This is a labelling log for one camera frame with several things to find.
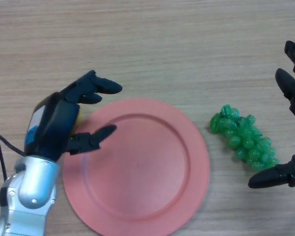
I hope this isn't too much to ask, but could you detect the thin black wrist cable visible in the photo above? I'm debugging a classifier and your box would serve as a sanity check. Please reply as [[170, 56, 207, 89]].
[[0, 134, 28, 180]]

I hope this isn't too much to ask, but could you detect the pink round plate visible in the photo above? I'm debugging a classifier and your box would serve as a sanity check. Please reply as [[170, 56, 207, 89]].
[[62, 98, 210, 236]]

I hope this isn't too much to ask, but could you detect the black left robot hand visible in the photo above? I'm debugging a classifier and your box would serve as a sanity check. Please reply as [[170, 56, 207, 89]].
[[23, 70, 123, 162]]

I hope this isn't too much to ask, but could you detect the green grape bunch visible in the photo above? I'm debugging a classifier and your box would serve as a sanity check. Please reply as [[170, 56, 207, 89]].
[[208, 103, 281, 172]]

